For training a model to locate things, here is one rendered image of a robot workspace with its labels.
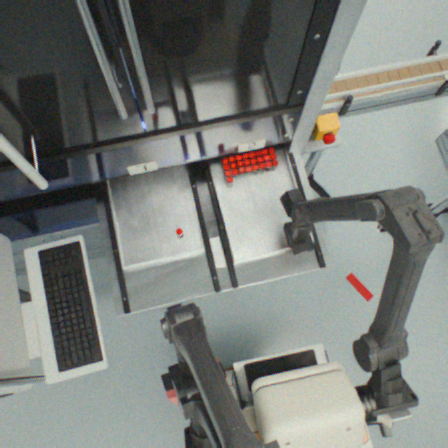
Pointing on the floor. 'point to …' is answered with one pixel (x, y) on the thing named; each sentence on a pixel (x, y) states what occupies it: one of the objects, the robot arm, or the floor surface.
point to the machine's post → (326, 69)
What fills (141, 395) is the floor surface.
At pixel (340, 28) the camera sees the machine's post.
